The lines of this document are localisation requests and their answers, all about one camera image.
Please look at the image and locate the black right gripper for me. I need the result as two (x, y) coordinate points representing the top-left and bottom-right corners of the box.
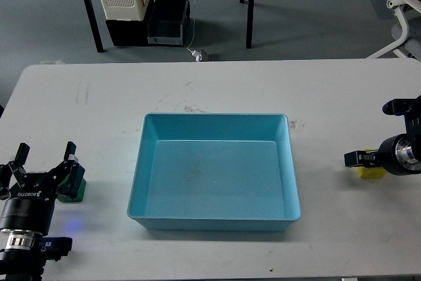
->
(344, 134), (420, 176)

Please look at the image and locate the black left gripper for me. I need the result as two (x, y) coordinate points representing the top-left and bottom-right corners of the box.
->
(1, 141), (85, 237)

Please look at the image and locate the yellow wooden cube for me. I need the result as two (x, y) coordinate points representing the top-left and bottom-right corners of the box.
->
(357, 162), (387, 179)

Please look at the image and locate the green wooden cube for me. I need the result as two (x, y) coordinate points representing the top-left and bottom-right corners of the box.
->
(57, 176), (87, 203)

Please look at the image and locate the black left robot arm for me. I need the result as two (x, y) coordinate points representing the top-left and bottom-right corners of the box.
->
(1, 141), (86, 280)

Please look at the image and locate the light blue plastic tray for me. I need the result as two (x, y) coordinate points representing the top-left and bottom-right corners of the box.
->
(127, 113), (301, 232)

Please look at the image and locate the black plastic crate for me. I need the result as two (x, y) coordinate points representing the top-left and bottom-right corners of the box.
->
(105, 0), (155, 47)

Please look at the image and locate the white grey office chair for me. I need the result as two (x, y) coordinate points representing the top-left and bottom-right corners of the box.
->
(368, 0), (420, 61)

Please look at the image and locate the white power adapter plug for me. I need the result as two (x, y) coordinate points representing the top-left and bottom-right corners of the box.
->
(191, 50), (211, 62)

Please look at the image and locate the dark grey open bin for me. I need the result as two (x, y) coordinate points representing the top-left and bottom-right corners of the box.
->
(147, 0), (190, 46)

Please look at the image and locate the black table leg left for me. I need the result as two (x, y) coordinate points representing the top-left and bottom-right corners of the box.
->
(83, 0), (105, 53)

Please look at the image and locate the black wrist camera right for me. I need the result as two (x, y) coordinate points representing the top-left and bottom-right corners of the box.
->
(382, 96), (420, 138)

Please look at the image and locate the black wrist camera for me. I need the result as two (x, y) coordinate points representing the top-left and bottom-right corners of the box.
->
(36, 237), (72, 261)
(382, 96), (420, 138)

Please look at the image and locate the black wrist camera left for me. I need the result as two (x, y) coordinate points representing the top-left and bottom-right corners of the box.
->
(36, 237), (72, 261)

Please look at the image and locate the white hanging cable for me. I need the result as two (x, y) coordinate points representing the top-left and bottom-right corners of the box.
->
(187, 0), (199, 52)

